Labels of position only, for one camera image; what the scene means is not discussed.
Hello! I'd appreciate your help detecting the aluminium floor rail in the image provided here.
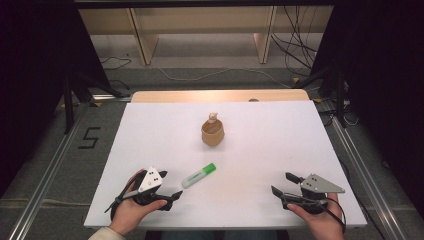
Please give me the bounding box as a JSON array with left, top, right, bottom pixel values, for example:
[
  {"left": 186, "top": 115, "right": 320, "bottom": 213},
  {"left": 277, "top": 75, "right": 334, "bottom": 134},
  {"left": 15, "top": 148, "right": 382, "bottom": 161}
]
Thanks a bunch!
[
  {"left": 7, "top": 94, "right": 133, "bottom": 240},
  {"left": 323, "top": 99, "right": 408, "bottom": 240}
]

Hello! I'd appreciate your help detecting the light wooden table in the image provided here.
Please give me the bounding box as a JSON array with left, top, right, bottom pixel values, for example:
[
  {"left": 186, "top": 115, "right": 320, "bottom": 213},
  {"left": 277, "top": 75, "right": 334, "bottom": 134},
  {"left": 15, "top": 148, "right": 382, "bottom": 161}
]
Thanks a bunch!
[{"left": 130, "top": 88, "right": 311, "bottom": 104}]

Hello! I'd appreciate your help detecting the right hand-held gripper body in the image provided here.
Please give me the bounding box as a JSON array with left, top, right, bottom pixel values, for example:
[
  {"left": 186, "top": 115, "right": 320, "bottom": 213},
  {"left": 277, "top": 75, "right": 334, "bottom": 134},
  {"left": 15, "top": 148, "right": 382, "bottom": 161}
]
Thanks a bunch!
[{"left": 280, "top": 172, "right": 346, "bottom": 215}]

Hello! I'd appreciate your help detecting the tan round cup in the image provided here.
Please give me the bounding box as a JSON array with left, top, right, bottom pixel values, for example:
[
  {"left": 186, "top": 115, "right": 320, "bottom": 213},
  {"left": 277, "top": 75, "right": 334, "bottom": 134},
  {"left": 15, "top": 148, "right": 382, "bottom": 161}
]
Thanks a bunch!
[{"left": 200, "top": 118, "right": 226, "bottom": 148}]

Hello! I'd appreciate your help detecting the person's right hand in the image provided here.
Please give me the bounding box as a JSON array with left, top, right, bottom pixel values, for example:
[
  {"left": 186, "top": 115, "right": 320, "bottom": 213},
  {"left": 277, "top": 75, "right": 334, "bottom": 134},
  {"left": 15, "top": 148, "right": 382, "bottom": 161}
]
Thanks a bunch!
[{"left": 286, "top": 192, "right": 345, "bottom": 240}]

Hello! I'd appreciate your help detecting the dark curtain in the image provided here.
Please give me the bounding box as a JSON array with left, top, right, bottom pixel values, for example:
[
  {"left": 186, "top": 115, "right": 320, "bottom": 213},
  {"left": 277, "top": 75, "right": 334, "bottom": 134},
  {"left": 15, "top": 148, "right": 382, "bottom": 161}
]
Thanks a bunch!
[
  {"left": 310, "top": 0, "right": 424, "bottom": 218},
  {"left": 0, "top": 0, "right": 112, "bottom": 198}
]

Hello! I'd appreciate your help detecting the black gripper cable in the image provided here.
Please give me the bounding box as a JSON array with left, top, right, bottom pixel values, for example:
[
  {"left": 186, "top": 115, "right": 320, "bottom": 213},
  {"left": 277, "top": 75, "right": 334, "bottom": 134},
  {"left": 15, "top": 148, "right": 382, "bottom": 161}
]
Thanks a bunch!
[
  {"left": 326, "top": 197, "right": 348, "bottom": 233},
  {"left": 103, "top": 170, "right": 148, "bottom": 222}
]

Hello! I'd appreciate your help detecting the black tripod stand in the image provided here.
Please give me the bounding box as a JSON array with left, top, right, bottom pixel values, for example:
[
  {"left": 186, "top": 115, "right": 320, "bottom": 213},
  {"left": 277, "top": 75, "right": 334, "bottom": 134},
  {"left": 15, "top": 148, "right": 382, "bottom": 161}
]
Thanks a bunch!
[
  {"left": 295, "top": 61, "right": 349, "bottom": 128},
  {"left": 61, "top": 68, "right": 127, "bottom": 135}
]

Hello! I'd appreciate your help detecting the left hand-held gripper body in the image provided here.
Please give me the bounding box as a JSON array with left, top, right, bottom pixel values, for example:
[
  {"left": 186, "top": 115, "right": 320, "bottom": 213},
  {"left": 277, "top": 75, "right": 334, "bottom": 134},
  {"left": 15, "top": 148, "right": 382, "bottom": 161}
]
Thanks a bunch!
[{"left": 132, "top": 166, "right": 175, "bottom": 212}]

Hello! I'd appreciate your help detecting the white board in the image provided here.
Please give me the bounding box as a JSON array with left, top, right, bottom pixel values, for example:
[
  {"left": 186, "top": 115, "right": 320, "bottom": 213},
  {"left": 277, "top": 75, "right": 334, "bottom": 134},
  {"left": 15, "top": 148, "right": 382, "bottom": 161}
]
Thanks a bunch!
[{"left": 83, "top": 100, "right": 368, "bottom": 231}]

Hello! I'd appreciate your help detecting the white floor cable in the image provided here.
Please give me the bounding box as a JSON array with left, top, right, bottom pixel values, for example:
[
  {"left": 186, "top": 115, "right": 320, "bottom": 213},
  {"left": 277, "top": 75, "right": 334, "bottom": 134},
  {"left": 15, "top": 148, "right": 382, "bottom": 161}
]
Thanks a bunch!
[{"left": 155, "top": 65, "right": 292, "bottom": 89}]

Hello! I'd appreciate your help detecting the person's left hand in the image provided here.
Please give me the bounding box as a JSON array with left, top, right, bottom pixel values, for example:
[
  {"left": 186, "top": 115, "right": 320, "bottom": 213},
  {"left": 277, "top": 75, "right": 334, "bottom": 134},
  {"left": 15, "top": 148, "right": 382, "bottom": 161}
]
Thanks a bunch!
[{"left": 109, "top": 169, "right": 168, "bottom": 237}]

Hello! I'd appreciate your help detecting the thin black floor cable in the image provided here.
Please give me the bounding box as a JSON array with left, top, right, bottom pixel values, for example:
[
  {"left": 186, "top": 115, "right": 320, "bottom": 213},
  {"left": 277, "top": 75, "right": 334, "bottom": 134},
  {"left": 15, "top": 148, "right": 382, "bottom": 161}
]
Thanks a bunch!
[{"left": 100, "top": 55, "right": 133, "bottom": 71}]

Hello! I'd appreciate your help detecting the bundle of black cables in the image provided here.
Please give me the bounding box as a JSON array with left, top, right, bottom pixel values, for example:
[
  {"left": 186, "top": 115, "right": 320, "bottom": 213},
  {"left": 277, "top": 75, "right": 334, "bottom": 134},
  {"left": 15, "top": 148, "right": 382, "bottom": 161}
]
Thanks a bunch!
[{"left": 270, "top": 5, "right": 318, "bottom": 77}]

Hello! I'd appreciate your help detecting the green and white highlighter pen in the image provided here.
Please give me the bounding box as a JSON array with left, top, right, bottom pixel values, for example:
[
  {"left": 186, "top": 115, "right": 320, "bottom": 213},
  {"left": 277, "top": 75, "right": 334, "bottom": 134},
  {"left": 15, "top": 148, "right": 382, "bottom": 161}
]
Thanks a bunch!
[{"left": 181, "top": 162, "right": 217, "bottom": 190}]

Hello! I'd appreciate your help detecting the light wooden furniture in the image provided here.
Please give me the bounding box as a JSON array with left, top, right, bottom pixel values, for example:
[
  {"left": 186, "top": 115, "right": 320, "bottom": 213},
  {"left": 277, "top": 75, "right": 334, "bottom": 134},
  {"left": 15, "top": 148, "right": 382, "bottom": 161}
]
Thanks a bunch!
[{"left": 77, "top": 5, "right": 335, "bottom": 66}]

